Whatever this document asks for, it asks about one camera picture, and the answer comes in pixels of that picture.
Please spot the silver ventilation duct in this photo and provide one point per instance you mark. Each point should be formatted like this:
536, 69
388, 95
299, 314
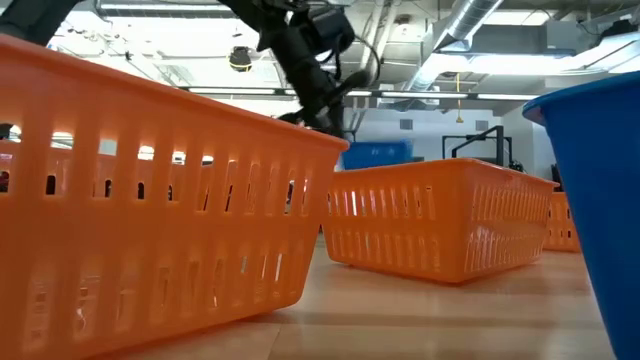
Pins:
465, 20

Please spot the black metal rack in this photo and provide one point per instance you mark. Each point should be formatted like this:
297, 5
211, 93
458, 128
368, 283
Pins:
499, 145

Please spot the black ceiling camera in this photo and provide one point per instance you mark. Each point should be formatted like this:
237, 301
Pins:
240, 59

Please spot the blue plastic basket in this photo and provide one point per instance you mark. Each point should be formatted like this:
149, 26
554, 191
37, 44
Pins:
377, 155
600, 200

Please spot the red plastic basket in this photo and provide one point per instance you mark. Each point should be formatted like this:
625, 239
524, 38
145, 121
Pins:
440, 220
150, 225
562, 225

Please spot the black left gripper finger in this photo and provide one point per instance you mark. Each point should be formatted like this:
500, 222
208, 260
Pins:
336, 126

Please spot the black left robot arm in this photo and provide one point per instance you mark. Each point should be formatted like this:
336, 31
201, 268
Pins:
30, 15

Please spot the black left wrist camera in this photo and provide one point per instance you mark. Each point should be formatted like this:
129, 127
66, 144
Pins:
325, 30

